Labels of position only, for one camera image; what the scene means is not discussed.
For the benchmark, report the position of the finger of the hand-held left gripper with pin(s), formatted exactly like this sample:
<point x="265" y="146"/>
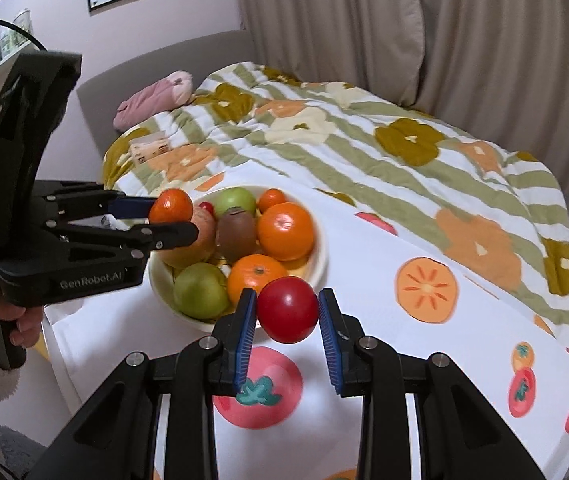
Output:
<point x="174" y="235"/>
<point x="132" y="208"/>

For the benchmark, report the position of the person's left hand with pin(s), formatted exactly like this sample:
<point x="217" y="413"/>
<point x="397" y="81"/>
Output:
<point x="27" y="314"/>

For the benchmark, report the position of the small glossy mandarin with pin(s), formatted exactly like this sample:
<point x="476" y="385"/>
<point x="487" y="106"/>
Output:
<point x="172" y="205"/>

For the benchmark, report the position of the medium orange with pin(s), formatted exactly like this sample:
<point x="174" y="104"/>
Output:
<point x="254" y="277"/>

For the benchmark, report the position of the small tissue packet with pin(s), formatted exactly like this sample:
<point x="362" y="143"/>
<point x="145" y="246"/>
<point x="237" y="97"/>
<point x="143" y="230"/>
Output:
<point x="149" y="149"/>

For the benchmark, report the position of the cream bowl with orange inside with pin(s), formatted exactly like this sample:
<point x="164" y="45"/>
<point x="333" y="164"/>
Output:
<point x="317" y="260"/>

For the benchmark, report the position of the small green apple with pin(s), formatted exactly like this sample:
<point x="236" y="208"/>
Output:
<point x="234" y="201"/>

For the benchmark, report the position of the white fruit-print tablecloth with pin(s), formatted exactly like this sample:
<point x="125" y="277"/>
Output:
<point x="364" y="270"/>

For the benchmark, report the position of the white shelf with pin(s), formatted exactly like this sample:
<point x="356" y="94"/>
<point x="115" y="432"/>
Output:
<point x="4" y="66"/>

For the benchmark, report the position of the large green apple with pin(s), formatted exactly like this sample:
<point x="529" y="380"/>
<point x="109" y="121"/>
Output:
<point x="199" y="290"/>

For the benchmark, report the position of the brown kiwi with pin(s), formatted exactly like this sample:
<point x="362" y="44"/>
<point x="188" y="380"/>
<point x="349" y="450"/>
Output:
<point x="236" y="237"/>

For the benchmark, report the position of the beige curtain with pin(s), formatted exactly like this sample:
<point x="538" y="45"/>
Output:
<point x="364" y="20"/>

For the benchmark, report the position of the grey fuzzy cloth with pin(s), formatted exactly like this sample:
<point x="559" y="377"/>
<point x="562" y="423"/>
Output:
<point x="9" y="450"/>

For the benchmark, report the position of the grey upholstered bed frame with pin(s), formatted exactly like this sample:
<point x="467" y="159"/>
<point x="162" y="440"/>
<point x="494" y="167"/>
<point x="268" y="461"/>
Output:
<point x="114" y="80"/>

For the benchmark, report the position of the large orange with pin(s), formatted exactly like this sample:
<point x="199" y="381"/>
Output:
<point x="284" y="232"/>

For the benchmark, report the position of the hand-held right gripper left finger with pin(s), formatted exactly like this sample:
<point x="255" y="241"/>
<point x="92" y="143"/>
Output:
<point x="244" y="342"/>

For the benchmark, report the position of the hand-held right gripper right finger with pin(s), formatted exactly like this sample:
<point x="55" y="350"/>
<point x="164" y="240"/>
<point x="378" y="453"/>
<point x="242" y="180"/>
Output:
<point x="332" y="347"/>

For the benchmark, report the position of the floral striped blanket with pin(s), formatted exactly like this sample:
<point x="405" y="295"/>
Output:
<point x="414" y="185"/>

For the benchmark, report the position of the pink plush pillow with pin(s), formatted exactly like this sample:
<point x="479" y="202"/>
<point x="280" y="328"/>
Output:
<point x="154" y="97"/>

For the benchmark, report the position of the red cherry tomato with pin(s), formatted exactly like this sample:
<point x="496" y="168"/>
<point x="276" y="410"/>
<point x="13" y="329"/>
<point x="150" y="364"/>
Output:
<point x="207" y="207"/>

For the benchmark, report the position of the peach yellow apple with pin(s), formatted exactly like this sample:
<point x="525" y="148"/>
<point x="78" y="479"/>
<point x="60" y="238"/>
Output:
<point x="208" y="230"/>

